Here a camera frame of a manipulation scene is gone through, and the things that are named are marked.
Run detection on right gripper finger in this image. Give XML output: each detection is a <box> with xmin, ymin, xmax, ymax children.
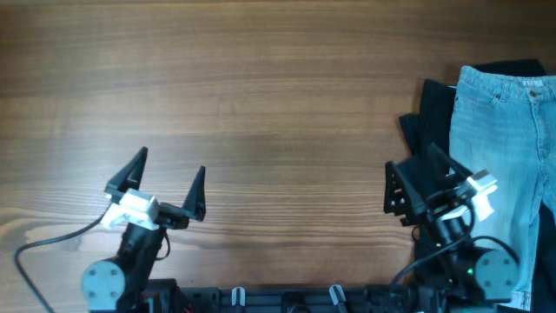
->
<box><xmin>427</xmin><ymin>143</ymin><xmax>473</xmax><ymax>190</ymax></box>
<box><xmin>383</xmin><ymin>160</ymin><xmax>427</xmax><ymax>227</ymax></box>

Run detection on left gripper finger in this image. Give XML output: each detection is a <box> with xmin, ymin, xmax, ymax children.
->
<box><xmin>104</xmin><ymin>147</ymin><xmax>149</xmax><ymax>203</ymax></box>
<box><xmin>182</xmin><ymin>166</ymin><xmax>206</xmax><ymax>222</ymax></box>

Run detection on left white rail clip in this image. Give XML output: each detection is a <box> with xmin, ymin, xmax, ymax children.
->
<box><xmin>231</xmin><ymin>286</ymin><xmax>246</xmax><ymax>307</ymax></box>

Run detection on white rail clip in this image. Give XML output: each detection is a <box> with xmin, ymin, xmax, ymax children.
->
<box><xmin>329</xmin><ymin>284</ymin><xmax>348</xmax><ymax>313</ymax></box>
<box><xmin>231</xmin><ymin>286</ymin><xmax>246</xmax><ymax>307</ymax></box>

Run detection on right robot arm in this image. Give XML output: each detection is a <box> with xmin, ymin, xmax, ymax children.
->
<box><xmin>383</xmin><ymin>144</ymin><xmax>520</xmax><ymax>312</ymax></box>

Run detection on right white rail clip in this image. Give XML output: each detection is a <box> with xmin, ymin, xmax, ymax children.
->
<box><xmin>329</xmin><ymin>284</ymin><xmax>348</xmax><ymax>313</ymax></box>

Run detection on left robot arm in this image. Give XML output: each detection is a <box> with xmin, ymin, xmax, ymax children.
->
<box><xmin>82</xmin><ymin>147</ymin><xmax>206</xmax><ymax>312</ymax></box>

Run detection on light blue denim shorts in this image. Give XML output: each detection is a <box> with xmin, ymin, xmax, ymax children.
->
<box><xmin>449</xmin><ymin>66</ymin><xmax>555</xmax><ymax>310</ymax></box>

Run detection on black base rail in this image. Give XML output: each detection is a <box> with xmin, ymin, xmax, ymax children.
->
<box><xmin>146</xmin><ymin>285</ymin><xmax>443</xmax><ymax>313</ymax></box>

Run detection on black clothes pile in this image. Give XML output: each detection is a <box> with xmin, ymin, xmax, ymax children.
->
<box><xmin>400</xmin><ymin>59</ymin><xmax>555</xmax><ymax>312</ymax></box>

